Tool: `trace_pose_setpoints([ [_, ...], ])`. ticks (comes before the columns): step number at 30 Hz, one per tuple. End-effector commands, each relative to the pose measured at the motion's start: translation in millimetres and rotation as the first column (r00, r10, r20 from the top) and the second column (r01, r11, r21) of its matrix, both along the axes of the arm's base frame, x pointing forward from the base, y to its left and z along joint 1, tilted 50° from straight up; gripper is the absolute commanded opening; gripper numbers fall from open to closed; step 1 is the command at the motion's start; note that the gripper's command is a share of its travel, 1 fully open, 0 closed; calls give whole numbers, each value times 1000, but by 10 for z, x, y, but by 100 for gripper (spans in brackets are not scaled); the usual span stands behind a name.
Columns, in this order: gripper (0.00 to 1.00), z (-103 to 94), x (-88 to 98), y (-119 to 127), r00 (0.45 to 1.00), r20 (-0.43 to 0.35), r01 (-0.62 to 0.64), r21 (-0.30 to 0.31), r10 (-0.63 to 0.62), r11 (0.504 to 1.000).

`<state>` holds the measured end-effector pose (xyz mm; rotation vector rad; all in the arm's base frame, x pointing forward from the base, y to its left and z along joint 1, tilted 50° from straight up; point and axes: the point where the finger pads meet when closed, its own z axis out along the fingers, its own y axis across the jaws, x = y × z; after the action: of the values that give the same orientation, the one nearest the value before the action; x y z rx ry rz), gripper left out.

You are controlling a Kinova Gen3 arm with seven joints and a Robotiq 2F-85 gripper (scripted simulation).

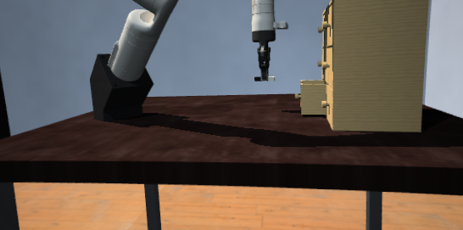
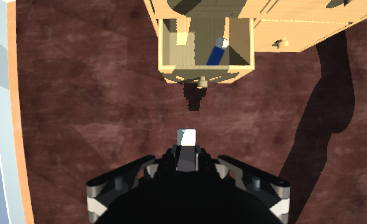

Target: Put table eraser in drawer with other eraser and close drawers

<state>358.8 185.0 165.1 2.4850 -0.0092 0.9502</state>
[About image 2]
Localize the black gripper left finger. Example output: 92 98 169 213
86 145 178 223

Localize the small wooden chest of drawers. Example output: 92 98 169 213
144 0 367 52

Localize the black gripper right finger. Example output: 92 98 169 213
195 145 290 224

